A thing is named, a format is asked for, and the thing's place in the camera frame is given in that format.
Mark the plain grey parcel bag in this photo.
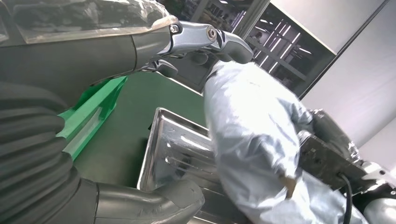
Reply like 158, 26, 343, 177
202, 60, 369, 224

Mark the green plastic crate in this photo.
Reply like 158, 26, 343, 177
57, 76, 128, 161

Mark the white electronic scale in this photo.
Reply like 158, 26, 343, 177
137, 107, 248, 224

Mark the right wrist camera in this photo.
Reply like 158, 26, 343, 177
298, 130, 372, 192

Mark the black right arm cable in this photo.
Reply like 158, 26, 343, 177
339, 173, 354, 224

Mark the dark window frame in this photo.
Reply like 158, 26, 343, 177
161, 0, 338, 99

